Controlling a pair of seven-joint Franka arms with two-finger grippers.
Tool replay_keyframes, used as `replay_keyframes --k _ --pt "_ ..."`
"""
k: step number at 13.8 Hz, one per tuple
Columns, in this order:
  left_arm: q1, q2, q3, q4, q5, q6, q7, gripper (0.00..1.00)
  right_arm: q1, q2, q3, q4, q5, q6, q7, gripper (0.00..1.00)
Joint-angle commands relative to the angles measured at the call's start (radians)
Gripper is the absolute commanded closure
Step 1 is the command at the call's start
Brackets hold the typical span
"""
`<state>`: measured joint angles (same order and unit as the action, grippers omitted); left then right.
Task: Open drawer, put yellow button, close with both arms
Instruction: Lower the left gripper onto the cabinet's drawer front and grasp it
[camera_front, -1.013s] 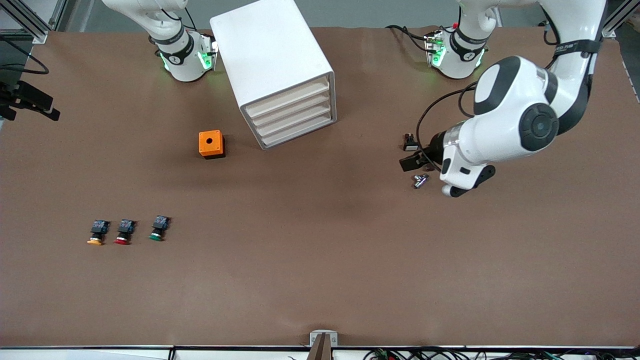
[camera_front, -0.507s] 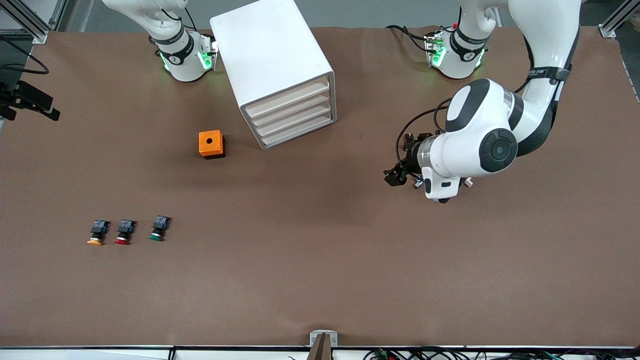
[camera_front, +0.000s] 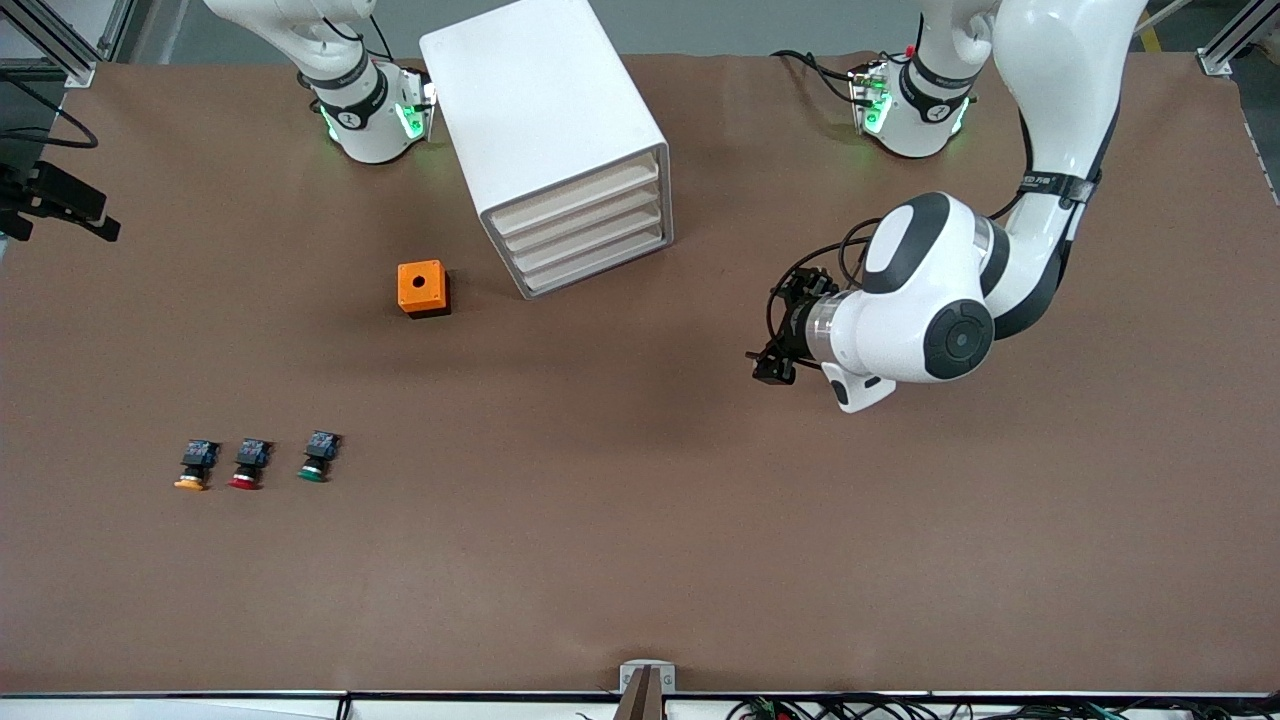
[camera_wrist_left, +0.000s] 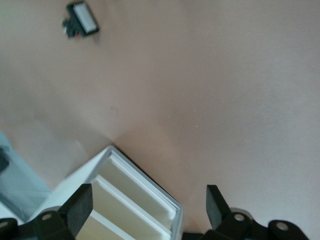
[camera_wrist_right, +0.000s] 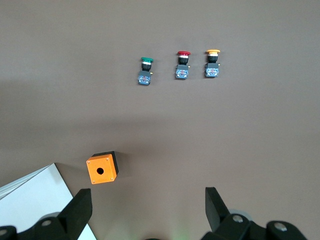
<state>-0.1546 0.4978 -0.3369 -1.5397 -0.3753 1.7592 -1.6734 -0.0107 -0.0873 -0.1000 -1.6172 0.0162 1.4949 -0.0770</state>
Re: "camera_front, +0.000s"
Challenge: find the yellow push button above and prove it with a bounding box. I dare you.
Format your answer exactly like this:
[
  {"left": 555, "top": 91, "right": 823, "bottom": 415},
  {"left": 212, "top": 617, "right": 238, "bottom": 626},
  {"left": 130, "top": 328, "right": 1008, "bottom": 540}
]
[{"left": 174, "top": 439, "right": 220, "bottom": 492}]

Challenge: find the red push button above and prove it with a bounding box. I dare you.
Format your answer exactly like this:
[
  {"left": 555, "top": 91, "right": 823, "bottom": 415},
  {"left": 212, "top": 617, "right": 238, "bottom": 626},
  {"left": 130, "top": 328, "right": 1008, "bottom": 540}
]
[{"left": 228, "top": 438, "right": 272, "bottom": 491}]

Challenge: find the green push button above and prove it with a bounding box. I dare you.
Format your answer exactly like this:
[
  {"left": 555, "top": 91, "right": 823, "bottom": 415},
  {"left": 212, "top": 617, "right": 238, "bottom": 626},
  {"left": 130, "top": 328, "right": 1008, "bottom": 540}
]
[{"left": 297, "top": 430, "right": 343, "bottom": 484}]

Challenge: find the orange box with hole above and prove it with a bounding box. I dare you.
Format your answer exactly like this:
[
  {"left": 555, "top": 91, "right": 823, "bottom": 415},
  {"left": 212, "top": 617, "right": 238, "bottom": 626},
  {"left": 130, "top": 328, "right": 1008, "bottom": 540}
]
[{"left": 397, "top": 260, "right": 452, "bottom": 319}]

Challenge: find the aluminium frame profile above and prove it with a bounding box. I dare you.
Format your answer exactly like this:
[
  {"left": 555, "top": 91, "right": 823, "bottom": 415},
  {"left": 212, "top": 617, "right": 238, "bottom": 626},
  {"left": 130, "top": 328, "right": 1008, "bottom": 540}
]
[
  {"left": 1198, "top": 0, "right": 1280, "bottom": 77},
  {"left": 0, "top": 0, "right": 138, "bottom": 89}
]

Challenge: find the black left arm base cable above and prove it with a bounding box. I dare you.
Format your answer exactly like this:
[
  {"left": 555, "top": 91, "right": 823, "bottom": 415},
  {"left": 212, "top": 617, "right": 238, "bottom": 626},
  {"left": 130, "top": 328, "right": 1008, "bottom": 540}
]
[{"left": 770, "top": 48, "right": 863, "bottom": 104}]

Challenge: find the grey mount bracket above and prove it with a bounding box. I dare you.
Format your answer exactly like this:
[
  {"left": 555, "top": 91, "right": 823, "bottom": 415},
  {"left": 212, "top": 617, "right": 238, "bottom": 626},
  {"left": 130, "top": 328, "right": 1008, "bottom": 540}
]
[{"left": 613, "top": 660, "right": 677, "bottom": 720}]

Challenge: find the black cable bundle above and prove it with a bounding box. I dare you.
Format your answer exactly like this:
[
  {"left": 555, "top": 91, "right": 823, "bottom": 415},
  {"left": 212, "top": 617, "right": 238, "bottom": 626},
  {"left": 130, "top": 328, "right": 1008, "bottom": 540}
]
[{"left": 728, "top": 694, "right": 1280, "bottom": 720}]

